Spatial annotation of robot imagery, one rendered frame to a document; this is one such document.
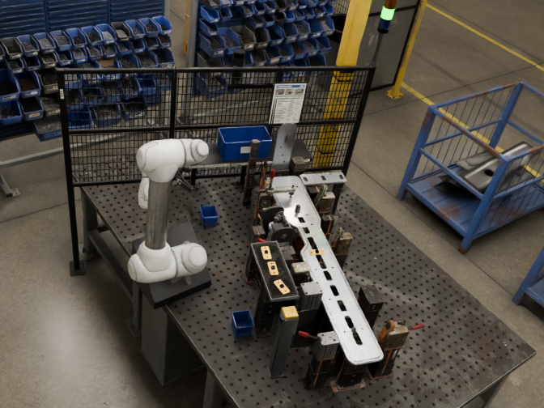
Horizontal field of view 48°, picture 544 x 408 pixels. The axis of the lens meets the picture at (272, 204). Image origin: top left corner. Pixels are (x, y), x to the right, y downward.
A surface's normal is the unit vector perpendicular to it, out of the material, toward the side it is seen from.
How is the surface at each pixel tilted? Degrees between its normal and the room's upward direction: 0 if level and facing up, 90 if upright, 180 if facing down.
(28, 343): 0
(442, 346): 0
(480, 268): 0
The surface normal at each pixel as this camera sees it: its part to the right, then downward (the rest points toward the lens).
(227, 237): 0.14, -0.76
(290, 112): 0.28, 0.65
